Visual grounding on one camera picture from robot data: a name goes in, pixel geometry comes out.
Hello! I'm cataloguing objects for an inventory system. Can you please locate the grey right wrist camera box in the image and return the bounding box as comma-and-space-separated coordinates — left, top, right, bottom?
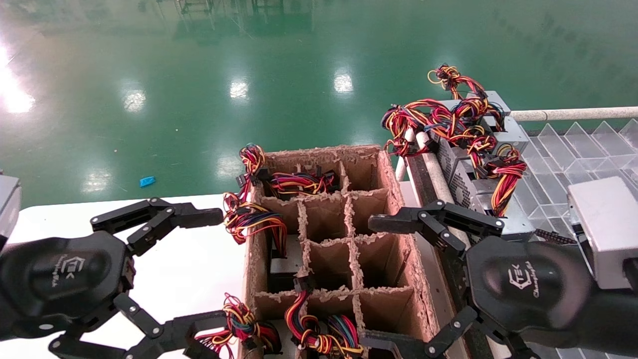
568, 177, 638, 291

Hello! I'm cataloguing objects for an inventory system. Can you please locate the white rack leg pipe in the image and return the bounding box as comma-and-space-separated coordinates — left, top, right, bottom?
395, 129, 415, 183

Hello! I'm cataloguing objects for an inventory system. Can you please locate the grey power supply with cables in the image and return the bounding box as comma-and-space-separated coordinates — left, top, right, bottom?
428, 64, 512, 131
195, 293, 282, 359
449, 145, 538, 241
284, 277, 367, 359
434, 127, 530, 197

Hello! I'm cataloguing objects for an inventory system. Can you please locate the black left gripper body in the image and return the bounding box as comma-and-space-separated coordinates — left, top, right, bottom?
0, 232, 136, 345

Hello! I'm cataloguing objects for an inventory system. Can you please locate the cardboard box with dividers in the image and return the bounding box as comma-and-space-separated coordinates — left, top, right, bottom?
239, 145, 442, 359

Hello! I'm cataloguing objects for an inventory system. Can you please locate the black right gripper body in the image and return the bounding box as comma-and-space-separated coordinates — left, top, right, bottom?
466, 237, 594, 345

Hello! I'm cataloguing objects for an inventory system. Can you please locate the black multi-pin cable connector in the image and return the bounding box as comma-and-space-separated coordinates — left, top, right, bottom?
535, 228, 580, 246

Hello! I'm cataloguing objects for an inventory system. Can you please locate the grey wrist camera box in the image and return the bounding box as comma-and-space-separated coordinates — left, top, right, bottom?
0, 175, 22, 240
568, 177, 638, 291

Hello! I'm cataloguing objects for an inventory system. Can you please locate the clear acrylic divider tray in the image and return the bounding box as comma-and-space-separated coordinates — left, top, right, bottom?
518, 119, 638, 359

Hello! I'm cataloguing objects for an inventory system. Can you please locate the coloured wire bundle on supplies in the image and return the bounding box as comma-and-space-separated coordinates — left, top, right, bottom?
381, 99, 530, 156

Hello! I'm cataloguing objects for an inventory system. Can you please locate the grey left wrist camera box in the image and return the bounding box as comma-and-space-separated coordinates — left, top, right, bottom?
0, 175, 22, 240

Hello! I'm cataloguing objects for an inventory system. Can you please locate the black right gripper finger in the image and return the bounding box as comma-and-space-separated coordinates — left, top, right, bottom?
368, 199, 505, 260
360, 305, 541, 359

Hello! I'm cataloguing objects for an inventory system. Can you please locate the wire bundle box top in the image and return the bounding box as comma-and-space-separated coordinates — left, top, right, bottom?
237, 144, 340, 198

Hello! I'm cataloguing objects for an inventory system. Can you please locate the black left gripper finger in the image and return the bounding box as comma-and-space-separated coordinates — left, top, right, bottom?
91, 198, 223, 257
48, 293, 230, 359

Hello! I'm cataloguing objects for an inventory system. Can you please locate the wire bundle box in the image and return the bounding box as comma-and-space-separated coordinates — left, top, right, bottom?
237, 144, 340, 198
223, 192, 306, 292

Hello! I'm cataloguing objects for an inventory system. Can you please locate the wire bundle box left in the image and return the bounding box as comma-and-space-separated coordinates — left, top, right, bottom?
223, 192, 306, 292

